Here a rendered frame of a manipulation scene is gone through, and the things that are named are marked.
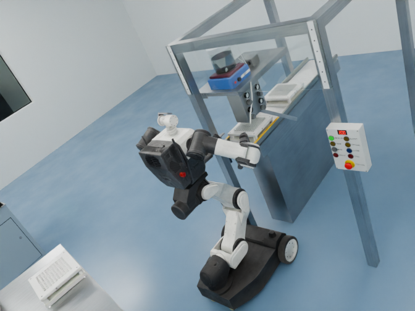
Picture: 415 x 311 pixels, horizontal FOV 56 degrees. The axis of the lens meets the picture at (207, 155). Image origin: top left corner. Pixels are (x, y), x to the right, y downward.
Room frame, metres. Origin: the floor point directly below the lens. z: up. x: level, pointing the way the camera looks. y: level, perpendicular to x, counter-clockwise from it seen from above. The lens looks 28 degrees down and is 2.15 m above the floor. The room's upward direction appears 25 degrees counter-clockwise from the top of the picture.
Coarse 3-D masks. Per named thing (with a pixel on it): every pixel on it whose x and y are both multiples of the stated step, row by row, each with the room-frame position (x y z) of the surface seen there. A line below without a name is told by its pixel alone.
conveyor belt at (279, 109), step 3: (267, 108) 2.74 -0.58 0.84; (270, 108) 2.72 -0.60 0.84; (273, 108) 2.70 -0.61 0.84; (276, 108) 2.68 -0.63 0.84; (279, 108) 2.65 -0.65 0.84; (282, 108) 2.63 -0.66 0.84; (285, 108) 2.61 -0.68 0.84; (273, 111) 2.65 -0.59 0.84; (276, 111) 2.63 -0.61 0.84; (279, 111) 2.61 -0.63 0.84; (282, 111) 2.59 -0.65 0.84; (258, 114) 2.71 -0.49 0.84; (261, 114) 2.69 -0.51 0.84; (264, 114) 2.66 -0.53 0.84; (267, 114) 2.64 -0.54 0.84; (273, 117) 2.56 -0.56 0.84; (276, 117) 2.54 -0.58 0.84; (273, 120) 2.51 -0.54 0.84
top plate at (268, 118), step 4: (256, 116) 2.55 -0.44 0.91; (260, 116) 2.52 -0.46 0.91; (264, 116) 2.49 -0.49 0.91; (268, 116) 2.47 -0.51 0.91; (272, 116) 2.45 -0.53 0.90; (264, 120) 2.43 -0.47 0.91; (268, 120) 2.41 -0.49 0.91; (260, 124) 2.41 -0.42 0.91; (264, 124) 2.38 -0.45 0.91; (256, 128) 2.37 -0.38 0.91; (260, 128) 2.35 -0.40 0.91; (232, 132) 2.47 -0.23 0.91; (236, 132) 2.45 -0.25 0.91; (240, 132) 2.42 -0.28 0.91; (248, 132) 2.37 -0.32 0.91; (252, 132) 2.35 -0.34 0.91; (256, 132) 2.32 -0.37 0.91; (248, 136) 2.34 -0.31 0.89; (252, 136) 2.32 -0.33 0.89
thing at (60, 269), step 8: (64, 256) 1.86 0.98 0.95; (48, 264) 1.85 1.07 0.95; (56, 264) 1.82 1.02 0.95; (64, 264) 1.78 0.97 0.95; (72, 264) 1.75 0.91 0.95; (40, 272) 1.81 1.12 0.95; (48, 272) 1.78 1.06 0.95; (56, 272) 1.75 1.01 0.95; (64, 272) 1.73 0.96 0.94; (72, 272) 1.68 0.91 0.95; (32, 280) 1.77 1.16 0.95; (40, 280) 1.74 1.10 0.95; (48, 280) 1.71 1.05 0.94; (56, 280) 1.68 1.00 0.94; (64, 280) 1.65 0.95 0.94; (40, 288) 1.67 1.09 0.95; (48, 288) 1.64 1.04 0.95; (40, 296) 1.61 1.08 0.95; (48, 296) 1.60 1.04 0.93
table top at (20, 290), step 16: (48, 256) 2.04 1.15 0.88; (32, 272) 1.96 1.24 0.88; (16, 288) 1.87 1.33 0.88; (32, 288) 1.81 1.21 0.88; (80, 288) 1.62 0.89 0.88; (96, 288) 1.57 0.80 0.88; (16, 304) 1.73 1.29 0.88; (32, 304) 1.67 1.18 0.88; (64, 304) 1.56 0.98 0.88; (80, 304) 1.51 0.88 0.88; (96, 304) 1.46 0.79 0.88; (112, 304) 1.41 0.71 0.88
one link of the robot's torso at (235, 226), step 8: (240, 192) 2.15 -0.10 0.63; (240, 200) 2.12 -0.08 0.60; (248, 200) 2.17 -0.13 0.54; (224, 208) 2.24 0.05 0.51; (232, 208) 2.21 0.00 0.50; (240, 208) 2.12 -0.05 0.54; (248, 208) 2.14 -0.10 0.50; (232, 216) 2.15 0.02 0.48; (240, 216) 2.12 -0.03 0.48; (232, 224) 2.13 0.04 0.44; (240, 224) 2.12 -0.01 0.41; (224, 232) 2.15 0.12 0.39; (232, 232) 2.10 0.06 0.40; (240, 232) 2.10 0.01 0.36; (224, 240) 2.11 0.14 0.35; (232, 240) 2.06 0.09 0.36; (240, 240) 2.06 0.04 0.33; (224, 248) 2.08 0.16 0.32; (232, 248) 2.03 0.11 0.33
